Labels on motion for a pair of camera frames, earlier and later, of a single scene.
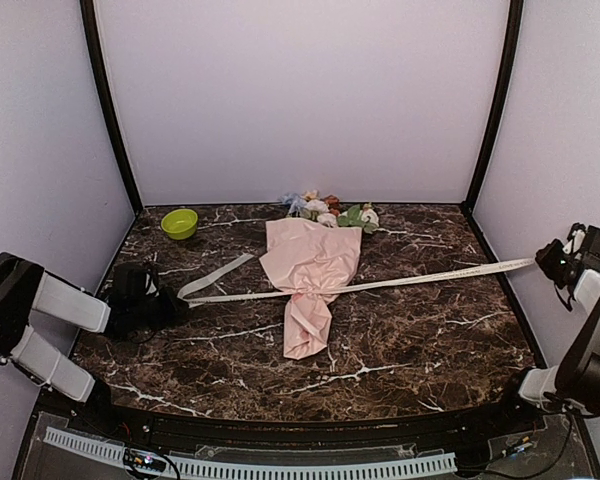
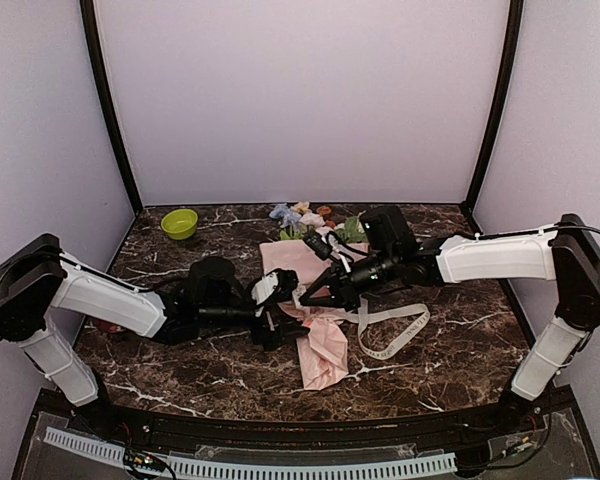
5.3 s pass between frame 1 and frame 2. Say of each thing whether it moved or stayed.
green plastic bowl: stayed
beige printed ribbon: moved
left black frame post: stayed
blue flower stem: moved
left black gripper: moved
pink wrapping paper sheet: moved
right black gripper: moved
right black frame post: stayed
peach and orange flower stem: moved
